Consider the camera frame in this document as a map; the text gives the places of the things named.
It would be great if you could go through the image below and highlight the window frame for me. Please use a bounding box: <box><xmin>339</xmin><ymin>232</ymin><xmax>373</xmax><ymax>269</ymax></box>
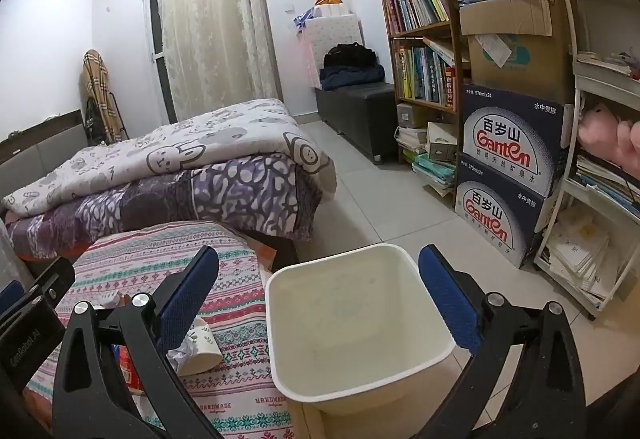
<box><xmin>140</xmin><ymin>0</ymin><xmax>176</xmax><ymax>122</ymax></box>

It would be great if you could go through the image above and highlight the black bag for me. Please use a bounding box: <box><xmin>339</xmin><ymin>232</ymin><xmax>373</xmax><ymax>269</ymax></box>
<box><xmin>323</xmin><ymin>43</ymin><xmax>378</xmax><ymax>68</ymax></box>

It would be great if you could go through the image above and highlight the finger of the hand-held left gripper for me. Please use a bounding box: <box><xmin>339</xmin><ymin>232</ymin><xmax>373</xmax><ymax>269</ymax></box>
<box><xmin>0</xmin><ymin>280</ymin><xmax>41</xmax><ymax>320</ymax></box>
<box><xmin>25</xmin><ymin>258</ymin><xmax>76</xmax><ymax>305</ymax></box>

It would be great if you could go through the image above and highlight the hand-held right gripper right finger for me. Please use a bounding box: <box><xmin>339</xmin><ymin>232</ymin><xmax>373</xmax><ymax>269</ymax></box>
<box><xmin>418</xmin><ymin>244</ymin><xmax>587</xmax><ymax>439</ymax></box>

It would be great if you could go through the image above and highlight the brown cardboard box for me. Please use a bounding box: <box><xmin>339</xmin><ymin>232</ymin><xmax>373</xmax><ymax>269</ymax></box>
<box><xmin>459</xmin><ymin>0</ymin><xmax>576</xmax><ymax>104</ymax></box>

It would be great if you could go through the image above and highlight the pink plush toy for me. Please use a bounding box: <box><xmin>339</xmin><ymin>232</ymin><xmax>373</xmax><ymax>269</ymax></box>
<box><xmin>577</xmin><ymin>101</ymin><xmax>640</xmax><ymax>170</ymax></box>

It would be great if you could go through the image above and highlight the grey bed headboard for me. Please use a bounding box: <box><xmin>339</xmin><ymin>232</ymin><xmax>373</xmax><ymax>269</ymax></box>
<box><xmin>0</xmin><ymin>109</ymin><xmax>88</xmax><ymax>192</ymax></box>

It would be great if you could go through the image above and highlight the stack of thin books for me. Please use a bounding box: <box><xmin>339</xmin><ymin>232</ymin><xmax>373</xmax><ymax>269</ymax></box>
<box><xmin>575</xmin><ymin>154</ymin><xmax>640</xmax><ymax>220</ymax></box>

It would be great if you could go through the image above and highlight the purple patterned blanket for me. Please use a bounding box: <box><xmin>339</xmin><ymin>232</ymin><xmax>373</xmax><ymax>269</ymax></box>
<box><xmin>5</xmin><ymin>153</ymin><xmax>323</xmax><ymax>262</ymax></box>

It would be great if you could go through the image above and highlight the dark blue clothes pile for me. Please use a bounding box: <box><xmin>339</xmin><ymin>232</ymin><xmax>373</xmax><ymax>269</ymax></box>
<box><xmin>320</xmin><ymin>64</ymin><xmax>386</xmax><ymax>90</ymax></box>

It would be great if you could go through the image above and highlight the wooden bookshelf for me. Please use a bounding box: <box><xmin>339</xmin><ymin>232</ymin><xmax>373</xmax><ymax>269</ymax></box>
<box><xmin>369</xmin><ymin>0</ymin><xmax>576</xmax><ymax>210</ymax></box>

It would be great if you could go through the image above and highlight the grey storage box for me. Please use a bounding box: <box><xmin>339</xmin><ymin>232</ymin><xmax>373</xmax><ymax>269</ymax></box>
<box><xmin>396</xmin><ymin>103</ymin><xmax>428</xmax><ymax>128</ymax></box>

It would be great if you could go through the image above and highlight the black storage bench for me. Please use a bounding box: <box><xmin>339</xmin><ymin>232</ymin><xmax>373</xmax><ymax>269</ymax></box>
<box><xmin>315</xmin><ymin>81</ymin><xmax>397</xmax><ymax>164</ymax></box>

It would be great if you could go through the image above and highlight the white cartoon quilt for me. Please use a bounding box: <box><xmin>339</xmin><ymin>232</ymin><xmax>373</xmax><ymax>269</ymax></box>
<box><xmin>2</xmin><ymin>99</ymin><xmax>338</xmax><ymax>220</ymax></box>

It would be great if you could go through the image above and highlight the white plastic bin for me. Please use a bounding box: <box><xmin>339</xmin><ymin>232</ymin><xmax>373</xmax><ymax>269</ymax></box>
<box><xmin>265</xmin><ymin>243</ymin><xmax>457</xmax><ymax>417</ymax></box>

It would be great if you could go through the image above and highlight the dark blue water carton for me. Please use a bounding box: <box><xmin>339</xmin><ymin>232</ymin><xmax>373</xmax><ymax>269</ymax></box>
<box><xmin>461</xmin><ymin>84</ymin><xmax>575</xmax><ymax>197</ymax></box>
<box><xmin>455</xmin><ymin>153</ymin><xmax>561</xmax><ymax>269</ymax></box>

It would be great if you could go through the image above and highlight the striped patterned blanket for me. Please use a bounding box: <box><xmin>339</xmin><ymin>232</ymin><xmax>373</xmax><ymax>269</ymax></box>
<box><xmin>25</xmin><ymin>219</ymin><xmax>296</xmax><ymax>439</ymax></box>

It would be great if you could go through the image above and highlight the white shelf unit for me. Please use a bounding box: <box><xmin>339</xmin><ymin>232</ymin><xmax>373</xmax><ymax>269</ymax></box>
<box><xmin>534</xmin><ymin>0</ymin><xmax>640</xmax><ymax>320</ymax></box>

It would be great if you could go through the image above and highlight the pile of books and magazines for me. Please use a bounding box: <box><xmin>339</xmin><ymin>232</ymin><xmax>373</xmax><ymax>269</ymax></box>
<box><xmin>395</xmin><ymin>124</ymin><xmax>458</xmax><ymax>197</ymax></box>

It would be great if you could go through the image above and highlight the blue patterned cloth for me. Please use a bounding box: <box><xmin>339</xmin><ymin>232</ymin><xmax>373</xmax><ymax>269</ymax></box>
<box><xmin>292</xmin><ymin>8</ymin><xmax>316</xmax><ymax>32</ymax></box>

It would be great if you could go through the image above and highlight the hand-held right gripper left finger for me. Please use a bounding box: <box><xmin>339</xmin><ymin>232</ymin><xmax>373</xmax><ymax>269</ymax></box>
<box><xmin>51</xmin><ymin>245</ymin><xmax>223</xmax><ymax>439</ymax></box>

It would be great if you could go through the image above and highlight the plaid scarf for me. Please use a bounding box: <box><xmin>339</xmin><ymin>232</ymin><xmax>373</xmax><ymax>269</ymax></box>
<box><xmin>82</xmin><ymin>50</ymin><xmax>126</xmax><ymax>144</ymax></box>

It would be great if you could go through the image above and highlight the cream lace curtain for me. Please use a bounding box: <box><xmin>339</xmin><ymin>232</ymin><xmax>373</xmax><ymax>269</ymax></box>
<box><xmin>159</xmin><ymin>0</ymin><xmax>283</xmax><ymax>122</ymax></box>

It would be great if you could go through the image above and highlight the red snack packet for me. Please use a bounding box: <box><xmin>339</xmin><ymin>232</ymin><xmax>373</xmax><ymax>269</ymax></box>
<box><xmin>114</xmin><ymin>344</ymin><xmax>147</xmax><ymax>392</ymax></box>

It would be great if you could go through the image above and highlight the patterned paper cup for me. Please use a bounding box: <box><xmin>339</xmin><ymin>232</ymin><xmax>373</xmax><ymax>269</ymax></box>
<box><xmin>166</xmin><ymin>316</ymin><xmax>222</xmax><ymax>376</ymax></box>

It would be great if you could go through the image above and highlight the white illustrated box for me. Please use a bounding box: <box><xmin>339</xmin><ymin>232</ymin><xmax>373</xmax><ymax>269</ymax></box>
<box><xmin>426</xmin><ymin>121</ymin><xmax>458</xmax><ymax>162</ymax></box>

